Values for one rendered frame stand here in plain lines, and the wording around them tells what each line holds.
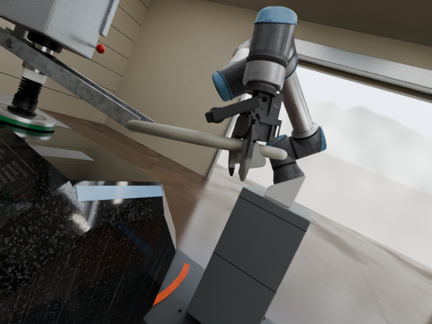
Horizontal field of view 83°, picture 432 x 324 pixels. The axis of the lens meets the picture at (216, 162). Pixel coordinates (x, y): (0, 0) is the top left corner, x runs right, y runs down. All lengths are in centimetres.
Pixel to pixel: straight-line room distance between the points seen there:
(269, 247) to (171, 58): 620
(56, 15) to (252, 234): 125
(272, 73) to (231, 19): 622
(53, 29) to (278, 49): 69
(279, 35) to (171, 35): 683
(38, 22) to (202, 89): 547
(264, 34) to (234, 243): 113
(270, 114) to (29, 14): 77
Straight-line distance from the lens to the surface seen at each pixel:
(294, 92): 133
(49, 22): 97
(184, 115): 633
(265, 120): 55
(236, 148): 54
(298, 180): 144
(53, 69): 98
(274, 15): 60
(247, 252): 145
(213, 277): 157
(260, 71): 55
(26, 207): 67
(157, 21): 784
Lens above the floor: 106
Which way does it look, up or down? 6 degrees down
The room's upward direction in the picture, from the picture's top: 24 degrees clockwise
